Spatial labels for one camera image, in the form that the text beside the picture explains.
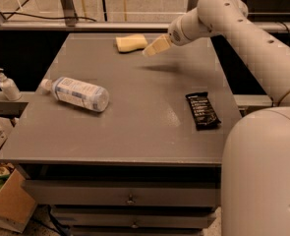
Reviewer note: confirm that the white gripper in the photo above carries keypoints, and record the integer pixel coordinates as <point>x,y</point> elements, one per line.
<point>178,35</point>

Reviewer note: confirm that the yellow sponge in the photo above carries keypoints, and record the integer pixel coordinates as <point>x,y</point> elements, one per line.
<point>131,43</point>

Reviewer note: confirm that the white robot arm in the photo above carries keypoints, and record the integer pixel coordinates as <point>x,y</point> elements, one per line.
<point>255,171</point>

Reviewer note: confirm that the black rxbar chocolate bar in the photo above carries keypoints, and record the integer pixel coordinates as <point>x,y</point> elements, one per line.
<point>203,113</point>

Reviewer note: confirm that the grey drawer cabinet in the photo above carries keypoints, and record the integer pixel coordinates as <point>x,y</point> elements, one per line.
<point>146,134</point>

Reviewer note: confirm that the clear plastic bottle lying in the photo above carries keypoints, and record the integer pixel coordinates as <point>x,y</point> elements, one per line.
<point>75,92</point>

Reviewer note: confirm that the top grey drawer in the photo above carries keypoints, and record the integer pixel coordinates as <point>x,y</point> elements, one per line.
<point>141,194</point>

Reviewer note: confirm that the grey drawer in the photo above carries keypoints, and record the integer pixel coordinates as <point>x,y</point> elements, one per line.
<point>135,217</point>
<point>141,194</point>

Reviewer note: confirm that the white pump dispenser bottle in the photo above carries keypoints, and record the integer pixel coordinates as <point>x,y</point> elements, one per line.
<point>9,87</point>

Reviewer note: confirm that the middle grey drawer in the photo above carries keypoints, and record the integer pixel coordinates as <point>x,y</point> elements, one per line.
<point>135,217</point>

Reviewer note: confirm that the open cardboard box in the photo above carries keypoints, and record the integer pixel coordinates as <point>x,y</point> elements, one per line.
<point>16,205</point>

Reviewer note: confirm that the metal railing frame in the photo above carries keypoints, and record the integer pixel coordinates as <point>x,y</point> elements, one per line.
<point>70,21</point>

